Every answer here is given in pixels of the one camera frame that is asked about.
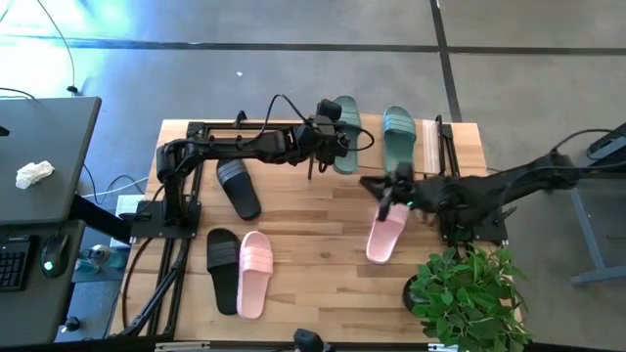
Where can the black keyboard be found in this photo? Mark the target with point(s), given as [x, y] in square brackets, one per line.
[12, 264]

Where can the black aluminium rig frame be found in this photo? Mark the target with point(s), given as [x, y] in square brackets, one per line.
[452, 151]
[220, 126]

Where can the wooden shelf with black frame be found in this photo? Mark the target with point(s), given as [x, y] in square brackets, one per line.
[371, 163]

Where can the green leafy plant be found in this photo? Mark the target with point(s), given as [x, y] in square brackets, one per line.
[464, 298]

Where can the green rubber slide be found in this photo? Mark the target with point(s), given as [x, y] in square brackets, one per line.
[398, 137]
[348, 163]

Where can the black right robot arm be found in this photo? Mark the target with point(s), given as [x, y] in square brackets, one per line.
[489, 190]

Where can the clear plastic water bottle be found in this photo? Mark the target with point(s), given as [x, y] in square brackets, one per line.
[100, 256]

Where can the grey desk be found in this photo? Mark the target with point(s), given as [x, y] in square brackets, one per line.
[29, 313]
[49, 146]

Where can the black round knob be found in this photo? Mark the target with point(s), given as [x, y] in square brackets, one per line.
[72, 323]

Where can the white power strip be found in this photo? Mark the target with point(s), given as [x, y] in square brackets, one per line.
[128, 203]

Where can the white crumpled tissue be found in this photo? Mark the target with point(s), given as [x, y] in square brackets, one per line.
[33, 173]

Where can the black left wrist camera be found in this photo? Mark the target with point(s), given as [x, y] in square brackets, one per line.
[330, 110]

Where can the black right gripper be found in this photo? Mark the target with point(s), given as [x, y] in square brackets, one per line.
[415, 195]

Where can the pink rubber slide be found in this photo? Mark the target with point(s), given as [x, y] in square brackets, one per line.
[386, 239]
[254, 274]

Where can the silver metal bracket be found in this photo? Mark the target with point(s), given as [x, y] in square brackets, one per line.
[437, 348]
[181, 346]

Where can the black computer mouse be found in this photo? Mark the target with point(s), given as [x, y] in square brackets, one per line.
[54, 254]

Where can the small black device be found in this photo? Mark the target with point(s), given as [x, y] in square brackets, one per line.
[4, 131]

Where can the black plant pot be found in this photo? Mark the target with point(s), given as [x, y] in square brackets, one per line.
[407, 293]

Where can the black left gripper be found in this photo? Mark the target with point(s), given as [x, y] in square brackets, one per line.
[318, 144]

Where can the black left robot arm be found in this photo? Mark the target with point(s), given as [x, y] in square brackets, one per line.
[235, 146]

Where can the black rubber slide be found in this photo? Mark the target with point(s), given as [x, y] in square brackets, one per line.
[238, 188]
[222, 274]

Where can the blue-grey metal desk frame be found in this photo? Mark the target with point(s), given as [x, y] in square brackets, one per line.
[594, 244]

